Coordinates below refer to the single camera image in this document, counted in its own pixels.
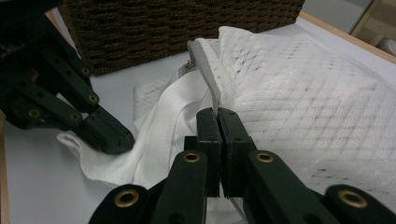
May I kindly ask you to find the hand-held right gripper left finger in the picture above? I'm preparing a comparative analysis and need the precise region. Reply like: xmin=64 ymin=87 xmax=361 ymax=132
xmin=183 ymin=106 xmax=224 ymax=198

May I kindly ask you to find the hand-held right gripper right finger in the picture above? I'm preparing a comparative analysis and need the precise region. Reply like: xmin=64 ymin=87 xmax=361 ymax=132
xmin=217 ymin=106 xmax=259 ymax=199

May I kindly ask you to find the white cloth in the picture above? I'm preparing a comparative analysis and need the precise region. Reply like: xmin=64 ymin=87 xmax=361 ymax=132
xmin=56 ymin=72 xmax=247 ymax=224

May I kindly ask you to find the white mesh laundry bag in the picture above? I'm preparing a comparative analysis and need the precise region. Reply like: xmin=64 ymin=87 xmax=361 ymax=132
xmin=133 ymin=25 xmax=396 ymax=217

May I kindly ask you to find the brown wicker basket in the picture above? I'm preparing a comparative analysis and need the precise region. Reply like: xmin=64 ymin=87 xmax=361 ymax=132
xmin=57 ymin=0 xmax=306 ymax=77

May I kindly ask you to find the white mesh garment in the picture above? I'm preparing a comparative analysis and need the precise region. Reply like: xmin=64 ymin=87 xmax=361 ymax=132
xmin=0 ymin=7 xmax=396 ymax=224

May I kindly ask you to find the white cabinet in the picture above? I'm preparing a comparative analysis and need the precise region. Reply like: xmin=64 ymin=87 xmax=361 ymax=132
xmin=303 ymin=0 xmax=375 ymax=35

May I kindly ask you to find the wooden desk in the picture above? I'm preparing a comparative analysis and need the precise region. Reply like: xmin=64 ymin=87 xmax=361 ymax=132
xmin=350 ymin=0 xmax=396 ymax=49

